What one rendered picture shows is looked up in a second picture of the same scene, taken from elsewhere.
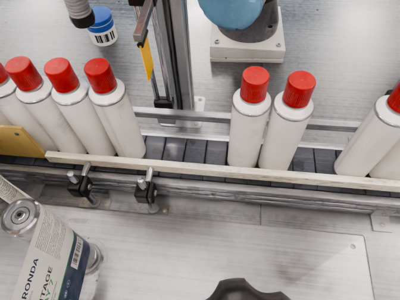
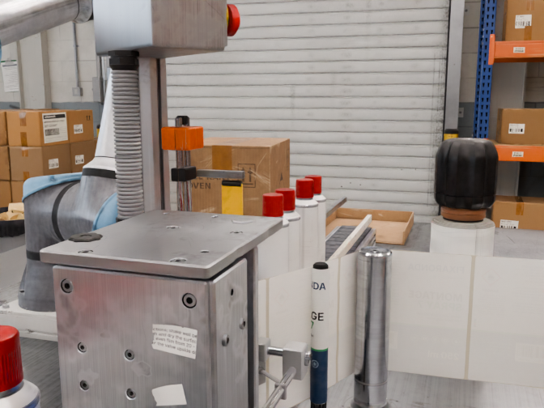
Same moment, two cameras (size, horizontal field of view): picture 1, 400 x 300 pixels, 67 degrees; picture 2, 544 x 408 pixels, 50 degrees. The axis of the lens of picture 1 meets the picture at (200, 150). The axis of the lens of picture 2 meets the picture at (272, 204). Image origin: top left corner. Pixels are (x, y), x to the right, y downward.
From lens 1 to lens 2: 0.83 m
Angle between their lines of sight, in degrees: 77
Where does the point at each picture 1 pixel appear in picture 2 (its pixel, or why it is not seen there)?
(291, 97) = (291, 201)
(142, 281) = (398, 375)
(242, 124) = (285, 240)
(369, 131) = (308, 222)
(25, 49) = not seen: outside the picture
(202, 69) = not seen: hidden behind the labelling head
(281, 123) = (295, 227)
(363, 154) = (313, 244)
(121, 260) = not seen: hidden behind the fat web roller
